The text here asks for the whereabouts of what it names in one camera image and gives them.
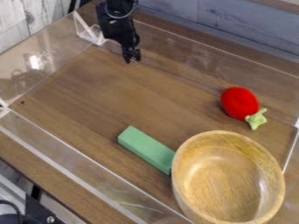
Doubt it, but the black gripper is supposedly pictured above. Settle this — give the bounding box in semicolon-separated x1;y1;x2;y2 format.
94;0;141;64

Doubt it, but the red plush strawberry toy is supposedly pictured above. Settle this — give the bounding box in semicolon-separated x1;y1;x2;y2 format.
220;87;267;130

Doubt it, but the green rectangular block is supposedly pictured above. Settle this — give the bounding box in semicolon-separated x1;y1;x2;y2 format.
116;126;175;175

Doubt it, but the wooden bowl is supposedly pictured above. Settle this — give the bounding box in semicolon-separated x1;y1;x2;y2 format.
172;130;285;224

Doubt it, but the clear acrylic corner bracket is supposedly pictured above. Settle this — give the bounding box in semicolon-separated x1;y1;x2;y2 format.
72;11;108;46

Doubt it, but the clear acrylic back wall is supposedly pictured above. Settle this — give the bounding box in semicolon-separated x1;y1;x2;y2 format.
134;21;299;124

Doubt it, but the clear acrylic wall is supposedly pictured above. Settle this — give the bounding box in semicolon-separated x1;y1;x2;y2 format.
134;21;299;124
0;108;192;224

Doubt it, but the clear acrylic front wall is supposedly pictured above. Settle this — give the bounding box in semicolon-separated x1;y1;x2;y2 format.
0;108;192;224

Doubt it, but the black clamp with cable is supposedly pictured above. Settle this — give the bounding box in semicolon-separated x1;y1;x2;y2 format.
0;185;65;224

